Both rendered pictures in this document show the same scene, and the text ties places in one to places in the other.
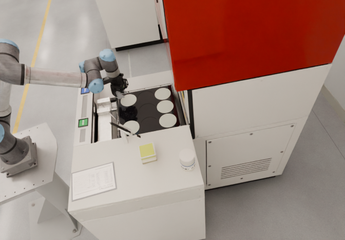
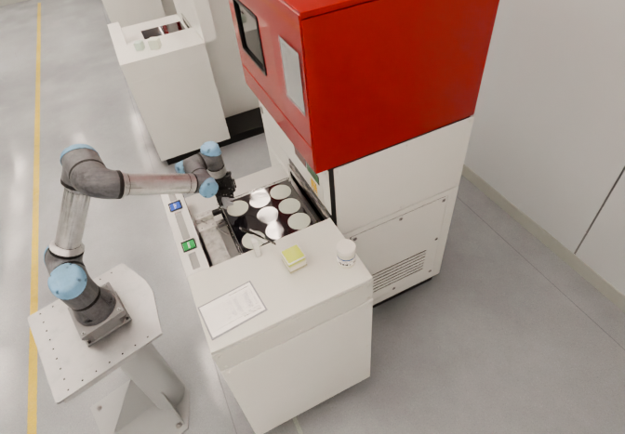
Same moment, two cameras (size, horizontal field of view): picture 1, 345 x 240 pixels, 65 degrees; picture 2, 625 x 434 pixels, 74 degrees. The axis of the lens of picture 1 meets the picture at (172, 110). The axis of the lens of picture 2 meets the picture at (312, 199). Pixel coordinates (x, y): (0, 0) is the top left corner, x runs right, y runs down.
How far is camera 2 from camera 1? 46 cm
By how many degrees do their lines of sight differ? 14
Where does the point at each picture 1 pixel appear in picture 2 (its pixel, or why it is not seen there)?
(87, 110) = (188, 230)
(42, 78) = (145, 185)
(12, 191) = (105, 361)
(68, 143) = not seen: hidden behind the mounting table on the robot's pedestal
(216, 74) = (360, 144)
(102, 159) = (234, 282)
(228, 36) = (370, 97)
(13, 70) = (110, 178)
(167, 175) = (325, 279)
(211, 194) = not seen: hidden behind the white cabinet
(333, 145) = (486, 226)
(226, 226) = (390, 356)
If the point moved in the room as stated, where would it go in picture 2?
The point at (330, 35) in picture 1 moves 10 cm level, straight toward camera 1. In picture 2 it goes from (468, 83) to (468, 97)
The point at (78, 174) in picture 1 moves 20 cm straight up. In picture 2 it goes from (208, 307) to (192, 274)
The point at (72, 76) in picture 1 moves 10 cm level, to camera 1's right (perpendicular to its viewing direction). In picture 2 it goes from (179, 178) to (206, 169)
